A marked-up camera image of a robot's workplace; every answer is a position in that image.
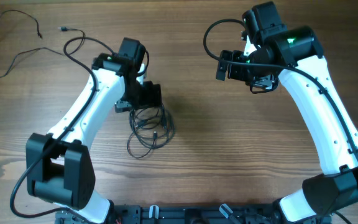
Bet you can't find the separated thin black usb cable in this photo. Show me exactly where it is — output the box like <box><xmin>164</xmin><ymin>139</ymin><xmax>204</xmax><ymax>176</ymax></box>
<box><xmin>0</xmin><ymin>9</ymin><xmax>86</xmax><ymax>79</ymax></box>

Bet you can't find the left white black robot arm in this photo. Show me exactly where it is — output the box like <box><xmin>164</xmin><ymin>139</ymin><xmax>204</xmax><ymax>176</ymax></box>
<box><xmin>21</xmin><ymin>38</ymin><xmax>162</xmax><ymax>223</ymax></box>

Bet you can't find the black usb cable bundle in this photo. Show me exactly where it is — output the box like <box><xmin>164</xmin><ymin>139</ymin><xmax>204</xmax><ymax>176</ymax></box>
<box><xmin>126</xmin><ymin>104</ymin><xmax>176</xmax><ymax>159</ymax></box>

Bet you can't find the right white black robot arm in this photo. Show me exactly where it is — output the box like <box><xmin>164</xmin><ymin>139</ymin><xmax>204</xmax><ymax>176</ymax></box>
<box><xmin>216</xmin><ymin>2</ymin><xmax>358</xmax><ymax>223</ymax></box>

